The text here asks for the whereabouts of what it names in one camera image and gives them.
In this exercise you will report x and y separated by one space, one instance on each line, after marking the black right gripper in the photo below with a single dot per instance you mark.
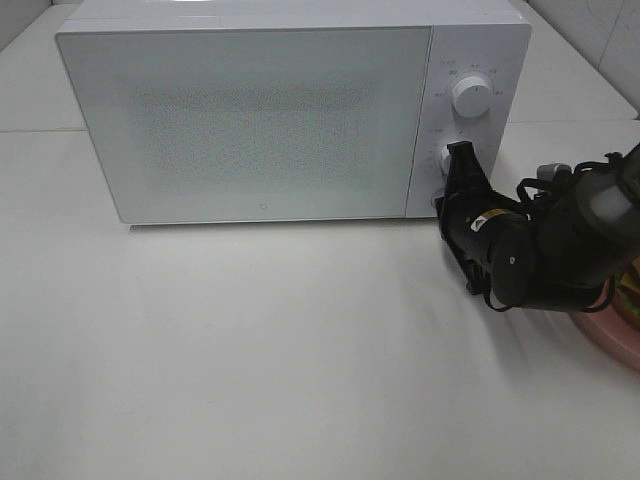
475 220

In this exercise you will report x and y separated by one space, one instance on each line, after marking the round white door button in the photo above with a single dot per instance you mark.
436 198

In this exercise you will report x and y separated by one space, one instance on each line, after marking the burger with lettuce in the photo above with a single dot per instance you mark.
631 285

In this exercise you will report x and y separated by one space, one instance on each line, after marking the pink plate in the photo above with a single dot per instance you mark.
615 329

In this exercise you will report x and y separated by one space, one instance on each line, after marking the white microwave door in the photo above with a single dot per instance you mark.
234 126

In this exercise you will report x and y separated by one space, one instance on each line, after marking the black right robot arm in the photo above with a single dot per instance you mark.
557 246

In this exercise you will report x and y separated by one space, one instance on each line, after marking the lower white microwave knob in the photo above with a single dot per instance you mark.
445 161

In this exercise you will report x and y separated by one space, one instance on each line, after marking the white microwave knob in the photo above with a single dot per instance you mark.
471 95
445 161

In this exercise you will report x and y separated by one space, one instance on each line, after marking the upper white microwave knob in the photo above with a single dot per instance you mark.
471 95

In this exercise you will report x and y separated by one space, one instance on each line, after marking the white microwave oven body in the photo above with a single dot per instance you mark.
488 37

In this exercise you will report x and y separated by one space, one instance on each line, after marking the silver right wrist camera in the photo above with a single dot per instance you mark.
548 172

